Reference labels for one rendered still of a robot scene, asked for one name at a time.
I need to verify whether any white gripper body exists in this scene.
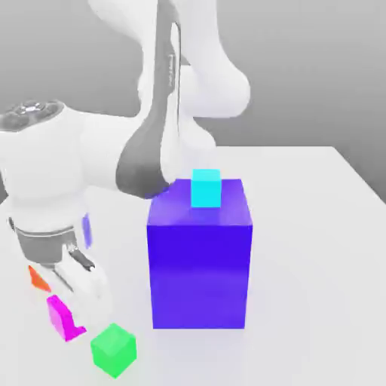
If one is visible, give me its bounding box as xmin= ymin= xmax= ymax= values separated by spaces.
xmin=53 ymin=261 xmax=112 ymax=316

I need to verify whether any small magenta cube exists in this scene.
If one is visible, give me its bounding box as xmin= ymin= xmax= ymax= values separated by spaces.
xmin=46 ymin=294 xmax=87 ymax=343

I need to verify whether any small orange cube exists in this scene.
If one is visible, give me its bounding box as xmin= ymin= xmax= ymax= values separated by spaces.
xmin=28 ymin=265 xmax=53 ymax=293

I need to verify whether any small green cube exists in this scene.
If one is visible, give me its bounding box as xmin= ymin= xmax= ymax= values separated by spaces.
xmin=90 ymin=322 xmax=138 ymax=380

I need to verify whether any small cyan cube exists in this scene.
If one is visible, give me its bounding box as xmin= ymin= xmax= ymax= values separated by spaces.
xmin=191 ymin=168 xmax=222 ymax=210

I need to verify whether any large blue box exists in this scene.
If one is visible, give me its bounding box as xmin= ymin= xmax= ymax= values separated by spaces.
xmin=146 ymin=178 xmax=253 ymax=330

